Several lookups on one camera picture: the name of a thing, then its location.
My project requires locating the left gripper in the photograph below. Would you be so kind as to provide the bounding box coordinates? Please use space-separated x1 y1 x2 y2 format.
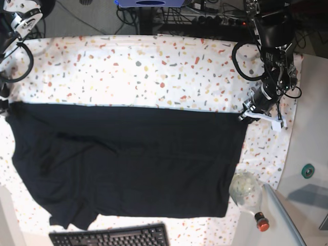
242 86 279 120

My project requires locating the black t-shirt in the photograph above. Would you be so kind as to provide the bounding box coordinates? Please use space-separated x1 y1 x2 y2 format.
6 102 248 230

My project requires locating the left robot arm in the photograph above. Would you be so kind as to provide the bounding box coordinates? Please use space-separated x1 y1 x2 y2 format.
232 0 301 124

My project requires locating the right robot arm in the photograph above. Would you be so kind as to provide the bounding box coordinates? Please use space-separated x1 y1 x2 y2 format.
1 0 43 98

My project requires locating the green tape roll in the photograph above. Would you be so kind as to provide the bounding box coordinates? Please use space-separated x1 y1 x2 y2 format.
301 163 315 179

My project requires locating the clear glass bottle orange cap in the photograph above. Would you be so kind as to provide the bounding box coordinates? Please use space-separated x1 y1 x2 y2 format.
229 172 270 232

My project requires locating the blue box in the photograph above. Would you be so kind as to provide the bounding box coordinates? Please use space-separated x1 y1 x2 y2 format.
114 0 191 8

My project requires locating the black keyboard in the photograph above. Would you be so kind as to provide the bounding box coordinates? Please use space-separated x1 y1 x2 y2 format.
49 223 170 246

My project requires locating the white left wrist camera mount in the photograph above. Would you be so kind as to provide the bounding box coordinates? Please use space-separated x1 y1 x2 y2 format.
238 96 287 132

